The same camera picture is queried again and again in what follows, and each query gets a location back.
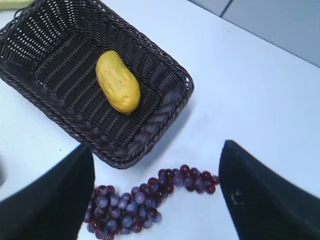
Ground purple grape bunch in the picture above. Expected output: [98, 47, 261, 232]
[83, 164, 220, 240]

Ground yellow banana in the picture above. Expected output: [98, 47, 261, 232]
[0, 0, 34, 11]

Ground yellow orange mango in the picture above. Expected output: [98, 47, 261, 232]
[95, 50, 141, 116]

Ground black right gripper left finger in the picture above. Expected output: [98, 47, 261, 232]
[0, 143, 95, 240]

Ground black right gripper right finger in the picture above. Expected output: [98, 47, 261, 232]
[218, 140, 320, 240]

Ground black woven basket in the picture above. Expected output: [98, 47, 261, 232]
[0, 0, 194, 169]

